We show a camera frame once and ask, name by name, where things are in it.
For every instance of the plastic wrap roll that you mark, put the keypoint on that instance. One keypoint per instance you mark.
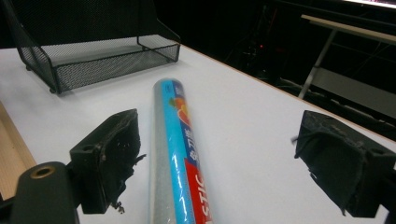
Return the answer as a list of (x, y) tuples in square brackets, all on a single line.
[(176, 155)]

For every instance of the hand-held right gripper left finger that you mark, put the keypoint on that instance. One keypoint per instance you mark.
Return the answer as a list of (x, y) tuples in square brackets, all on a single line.
[(102, 161)]

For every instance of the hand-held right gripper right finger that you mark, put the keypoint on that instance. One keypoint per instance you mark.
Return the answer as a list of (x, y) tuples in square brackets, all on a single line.
[(342, 168)]

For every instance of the black mesh desk tray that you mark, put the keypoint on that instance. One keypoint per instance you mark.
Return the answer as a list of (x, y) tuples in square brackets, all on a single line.
[(77, 46)]

